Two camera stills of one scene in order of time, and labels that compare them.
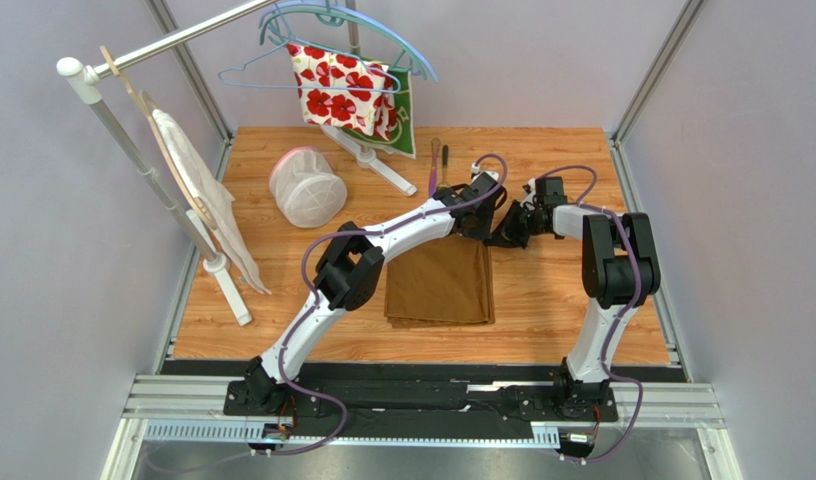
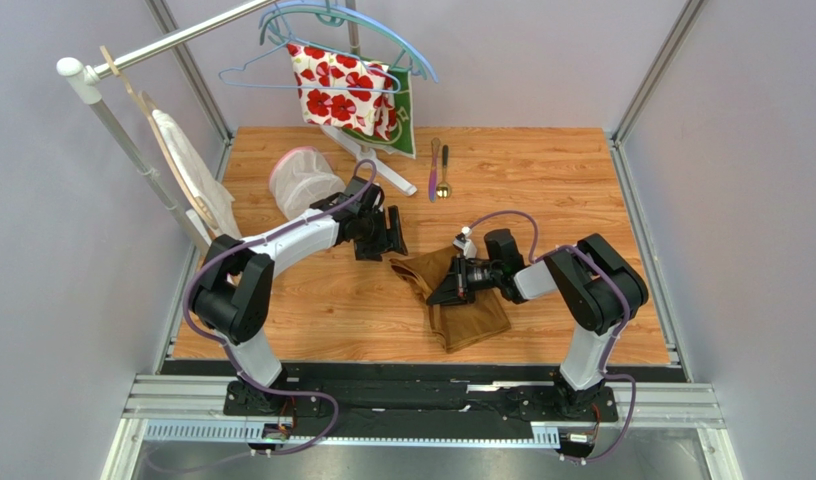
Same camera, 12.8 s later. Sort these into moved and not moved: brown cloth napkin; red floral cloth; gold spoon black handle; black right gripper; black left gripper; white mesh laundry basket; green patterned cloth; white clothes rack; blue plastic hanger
Moved: brown cloth napkin; black left gripper; black right gripper
Not moved: green patterned cloth; blue plastic hanger; red floral cloth; white clothes rack; gold spoon black handle; white mesh laundry basket
